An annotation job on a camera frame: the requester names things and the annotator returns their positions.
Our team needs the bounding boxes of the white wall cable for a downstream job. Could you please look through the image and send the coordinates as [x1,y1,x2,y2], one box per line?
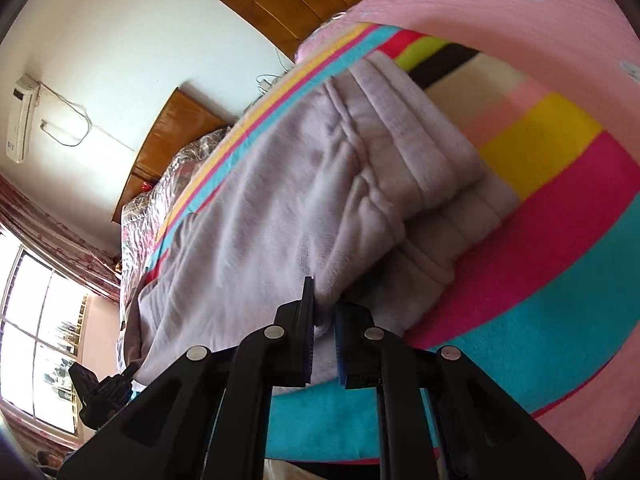
[35,80,136,152]

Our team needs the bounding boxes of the plain wooden headboard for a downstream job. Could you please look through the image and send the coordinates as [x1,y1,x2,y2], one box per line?
[111,86,233,225]

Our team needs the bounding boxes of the lilac fleece pants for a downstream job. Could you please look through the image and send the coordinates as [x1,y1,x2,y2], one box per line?
[116,52,521,386]

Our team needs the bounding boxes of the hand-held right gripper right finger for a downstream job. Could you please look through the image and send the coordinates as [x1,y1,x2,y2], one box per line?
[334,302,586,480]

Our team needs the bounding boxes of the pink quilted bedspread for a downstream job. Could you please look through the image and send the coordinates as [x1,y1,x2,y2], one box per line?
[295,0,640,461]

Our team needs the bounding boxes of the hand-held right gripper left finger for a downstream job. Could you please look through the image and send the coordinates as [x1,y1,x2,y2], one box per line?
[59,276,317,480]

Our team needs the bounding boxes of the striped fleece blanket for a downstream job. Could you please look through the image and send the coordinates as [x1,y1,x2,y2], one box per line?
[147,22,640,461]

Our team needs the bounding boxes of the white air conditioner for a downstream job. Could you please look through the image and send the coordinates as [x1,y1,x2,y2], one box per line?
[5,74,40,163]

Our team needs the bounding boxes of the pale floral quilt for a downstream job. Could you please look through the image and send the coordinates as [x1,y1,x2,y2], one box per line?
[117,127,231,361]

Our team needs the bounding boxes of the padded wooden headboard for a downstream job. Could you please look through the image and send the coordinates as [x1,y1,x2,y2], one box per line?
[220,0,401,63]

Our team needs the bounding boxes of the red floral curtain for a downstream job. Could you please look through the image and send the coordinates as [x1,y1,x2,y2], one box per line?
[0,172,123,303]

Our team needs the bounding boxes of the barred window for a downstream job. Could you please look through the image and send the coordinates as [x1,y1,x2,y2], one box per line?
[0,230,91,436]

